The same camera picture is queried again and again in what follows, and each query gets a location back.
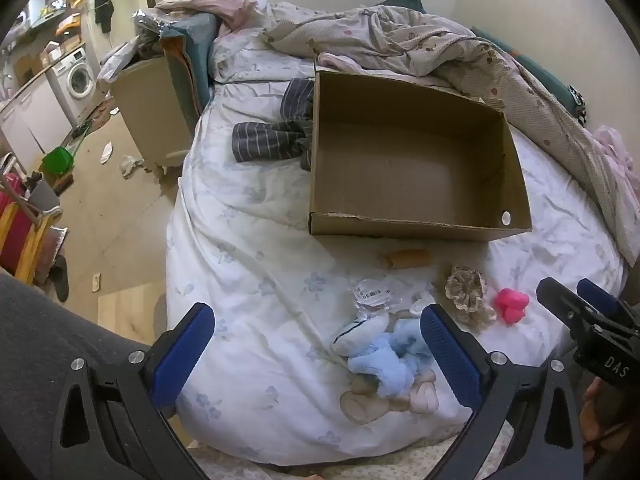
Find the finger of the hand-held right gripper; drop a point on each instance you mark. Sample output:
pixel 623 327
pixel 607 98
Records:
pixel 597 292
pixel 557 297

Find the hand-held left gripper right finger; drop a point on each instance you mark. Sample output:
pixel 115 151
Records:
pixel 450 355

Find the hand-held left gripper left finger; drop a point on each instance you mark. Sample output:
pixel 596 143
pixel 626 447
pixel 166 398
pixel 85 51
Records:
pixel 181 357

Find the pink soft toy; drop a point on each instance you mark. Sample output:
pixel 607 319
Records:
pixel 511 305

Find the beige lace scrunchie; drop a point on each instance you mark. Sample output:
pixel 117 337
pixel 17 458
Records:
pixel 467 296

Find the light blue plush toy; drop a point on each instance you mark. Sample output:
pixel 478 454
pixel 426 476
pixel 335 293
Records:
pixel 382 355

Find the clear labelled plastic bag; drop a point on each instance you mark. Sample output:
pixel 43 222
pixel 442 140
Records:
pixel 375 300

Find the tan foam roll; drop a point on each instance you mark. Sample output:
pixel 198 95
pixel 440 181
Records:
pixel 407 258

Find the person's right hand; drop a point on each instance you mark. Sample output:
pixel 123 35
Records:
pixel 595 427

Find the light pink garment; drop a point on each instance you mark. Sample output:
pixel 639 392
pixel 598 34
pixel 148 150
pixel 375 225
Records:
pixel 620 157

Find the dark slipper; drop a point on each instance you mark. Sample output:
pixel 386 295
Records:
pixel 61 277

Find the white floral duvet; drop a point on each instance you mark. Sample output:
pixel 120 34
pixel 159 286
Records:
pixel 280 240

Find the yellow wooden rack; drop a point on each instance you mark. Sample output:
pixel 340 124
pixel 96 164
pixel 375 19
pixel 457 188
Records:
pixel 32 235

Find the crumpled white tissue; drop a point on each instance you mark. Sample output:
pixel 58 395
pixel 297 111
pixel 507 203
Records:
pixel 131 165
pixel 106 152

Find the teal bed headboard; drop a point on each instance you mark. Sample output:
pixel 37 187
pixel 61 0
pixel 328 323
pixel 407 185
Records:
pixel 542 75

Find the green plastic bin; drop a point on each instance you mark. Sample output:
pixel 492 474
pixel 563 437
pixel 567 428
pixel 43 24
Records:
pixel 57 161

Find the grey striped garment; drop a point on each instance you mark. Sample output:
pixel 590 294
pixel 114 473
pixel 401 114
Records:
pixel 277 132

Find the beige patterned blanket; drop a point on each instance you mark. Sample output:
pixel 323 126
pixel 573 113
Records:
pixel 450 45

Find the white kitchen cabinet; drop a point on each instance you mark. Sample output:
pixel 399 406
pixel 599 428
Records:
pixel 30 112

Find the teal orange-edged cushion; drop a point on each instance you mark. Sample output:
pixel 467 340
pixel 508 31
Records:
pixel 187 65

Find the white washing machine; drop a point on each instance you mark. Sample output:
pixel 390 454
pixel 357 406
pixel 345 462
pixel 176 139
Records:
pixel 77 77

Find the silver foil bag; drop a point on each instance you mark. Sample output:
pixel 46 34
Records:
pixel 147 22

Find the pink cloth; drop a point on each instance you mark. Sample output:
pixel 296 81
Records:
pixel 210 7

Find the black hanging clothes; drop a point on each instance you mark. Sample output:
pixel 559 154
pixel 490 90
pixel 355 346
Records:
pixel 104 10

